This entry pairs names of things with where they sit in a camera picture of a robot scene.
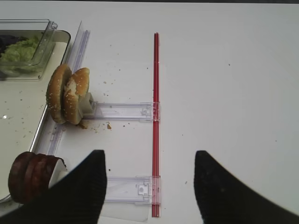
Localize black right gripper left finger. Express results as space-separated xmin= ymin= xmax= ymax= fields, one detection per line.
xmin=0 ymin=150 xmax=107 ymax=224

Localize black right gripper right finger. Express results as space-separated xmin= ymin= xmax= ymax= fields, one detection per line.
xmin=194 ymin=150 xmax=299 ymax=224

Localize green lettuce in container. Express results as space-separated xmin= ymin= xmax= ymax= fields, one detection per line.
xmin=0 ymin=35 xmax=40 ymax=76

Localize white patty support block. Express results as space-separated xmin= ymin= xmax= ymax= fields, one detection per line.
xmin=48 ymin=159 xmax=68 ymax=189

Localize lower right clear holder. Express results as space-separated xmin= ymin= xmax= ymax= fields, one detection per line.
xmin=105 ymin=176 xmax=161 ymax=205

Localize clear holder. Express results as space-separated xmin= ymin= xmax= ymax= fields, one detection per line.
xmin=105 ymin=176 xmax=161 ymax=205
xmin=83 ymin=102 xmax=153 ymax=122

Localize right red strip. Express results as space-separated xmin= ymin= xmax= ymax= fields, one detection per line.
xmin=152 ymin=33 xmax=160 ymax=217

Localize white bun support block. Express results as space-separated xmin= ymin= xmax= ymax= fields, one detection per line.
xmin=78 ymin=92 xmax=96 ymax=117

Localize upper right clear holder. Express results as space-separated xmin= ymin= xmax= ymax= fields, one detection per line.
xmin=83 ymin=102 xmax=153 ymax=122

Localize metal serving tray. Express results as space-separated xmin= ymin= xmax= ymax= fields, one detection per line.
xmin=0 ymin=30 xmax=71 ymax=203

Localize rear sesame bun top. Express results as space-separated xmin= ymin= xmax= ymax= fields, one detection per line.
xmin=63 ymin=68 xmax=90 ymax=125

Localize sesame bun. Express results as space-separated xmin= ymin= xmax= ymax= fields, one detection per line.
xmin=46 ymin=63 xmax=72 ymax=124
xmin=63 ymin=68 xmax=90 ymax=125

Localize front sesame bun top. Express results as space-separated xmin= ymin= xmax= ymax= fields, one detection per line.
xmin=46 ymin=63 xmax=72 ymax=124

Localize clear plastic salad container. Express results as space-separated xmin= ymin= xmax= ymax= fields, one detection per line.
xmin=0 ymin=19 xmax=58 ymax=80

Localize purple cabbage pieces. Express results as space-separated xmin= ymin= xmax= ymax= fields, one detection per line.
xmin=0 ymin=35 xmax=24 ymax=53

